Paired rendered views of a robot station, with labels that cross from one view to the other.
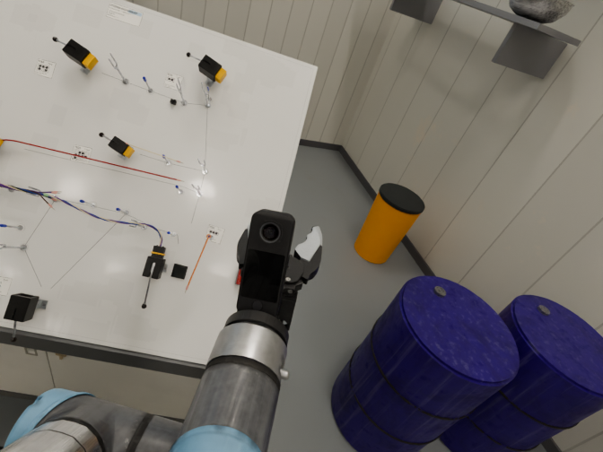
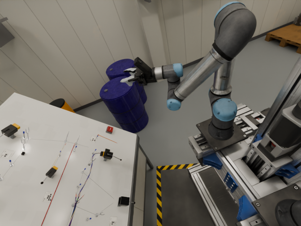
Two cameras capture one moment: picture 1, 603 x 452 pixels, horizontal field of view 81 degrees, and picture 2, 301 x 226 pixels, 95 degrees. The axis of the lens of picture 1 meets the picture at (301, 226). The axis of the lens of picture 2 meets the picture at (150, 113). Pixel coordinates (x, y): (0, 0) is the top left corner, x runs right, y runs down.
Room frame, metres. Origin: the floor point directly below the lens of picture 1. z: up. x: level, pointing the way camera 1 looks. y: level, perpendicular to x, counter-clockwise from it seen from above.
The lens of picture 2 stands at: (-0.01, 0.67, 1.99)
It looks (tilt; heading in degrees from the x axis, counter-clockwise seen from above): 46 degrees down; 298
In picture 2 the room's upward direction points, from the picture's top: 21 degrees counter-clockwise
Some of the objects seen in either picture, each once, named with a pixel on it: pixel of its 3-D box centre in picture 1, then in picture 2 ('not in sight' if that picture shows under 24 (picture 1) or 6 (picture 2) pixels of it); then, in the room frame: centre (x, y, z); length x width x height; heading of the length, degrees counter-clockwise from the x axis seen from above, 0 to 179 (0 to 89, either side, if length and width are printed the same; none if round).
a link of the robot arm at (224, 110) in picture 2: not in sight; (223, 112); (-0.14, 0.10, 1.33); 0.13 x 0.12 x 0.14; 95
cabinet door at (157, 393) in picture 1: (137, 385); (139, 175); (0.56, 0.32, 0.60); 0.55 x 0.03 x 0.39; 102
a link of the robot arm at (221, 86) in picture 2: not in sight; (224, 67); (-0.13, -0.03, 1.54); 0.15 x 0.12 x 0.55; 95
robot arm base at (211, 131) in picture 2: not in sight; (221, 125); (-0.15, 0.11, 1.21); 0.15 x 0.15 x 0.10
